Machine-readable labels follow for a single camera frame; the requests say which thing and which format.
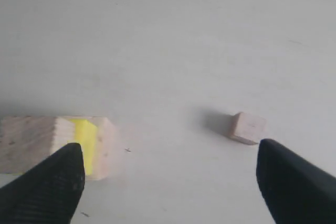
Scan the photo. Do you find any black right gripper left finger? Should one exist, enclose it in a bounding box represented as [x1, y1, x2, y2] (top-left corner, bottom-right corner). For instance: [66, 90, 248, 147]
[1, 143, 86, 223]

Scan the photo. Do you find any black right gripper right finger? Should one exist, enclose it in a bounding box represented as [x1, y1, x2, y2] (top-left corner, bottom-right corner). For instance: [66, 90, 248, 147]
[256, 139, 335, 223]

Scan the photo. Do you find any medium plain wooden cube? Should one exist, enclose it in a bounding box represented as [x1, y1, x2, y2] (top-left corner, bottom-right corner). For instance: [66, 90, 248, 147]
[1, 116, 57, 174]

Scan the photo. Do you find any large plain wooden cube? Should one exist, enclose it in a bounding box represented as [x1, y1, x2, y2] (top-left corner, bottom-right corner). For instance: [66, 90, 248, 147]
[63, 116, 114, 180]

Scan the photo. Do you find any yellow wooden cube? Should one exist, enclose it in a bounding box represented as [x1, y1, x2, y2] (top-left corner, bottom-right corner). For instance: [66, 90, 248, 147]
[70, 119, 98, 176]

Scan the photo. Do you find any small plain wooden cube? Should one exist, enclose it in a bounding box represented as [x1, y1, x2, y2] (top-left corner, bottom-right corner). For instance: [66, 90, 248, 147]
[228, 112, 266, 145]

